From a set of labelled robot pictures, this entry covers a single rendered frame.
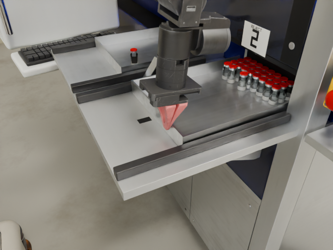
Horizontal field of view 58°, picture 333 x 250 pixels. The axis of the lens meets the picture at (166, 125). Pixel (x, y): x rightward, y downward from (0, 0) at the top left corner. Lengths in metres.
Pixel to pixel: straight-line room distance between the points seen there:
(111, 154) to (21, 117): 1.93
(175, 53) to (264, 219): 0.59
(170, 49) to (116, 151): 0.22
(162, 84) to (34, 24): 0.91
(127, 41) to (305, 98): 0.66
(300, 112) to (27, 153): 1.74
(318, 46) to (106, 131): 0.44
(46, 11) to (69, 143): 0.99
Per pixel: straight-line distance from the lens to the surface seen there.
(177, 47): 0.51
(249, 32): 0.76
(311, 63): 0.65
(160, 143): 0.61
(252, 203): 0.95
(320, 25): 0.63
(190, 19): 0.49
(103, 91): 0.76
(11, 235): 1.33
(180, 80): 0.54
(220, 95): 0.77
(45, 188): 1.84
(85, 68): 0.94
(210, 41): 0.54
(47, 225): 1.67
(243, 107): 0.74
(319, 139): 0.70
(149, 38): 1.14
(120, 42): 1.10
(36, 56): 1.21
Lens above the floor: 1.27
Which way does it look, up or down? 36 degrees down
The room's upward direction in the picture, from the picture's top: straight up
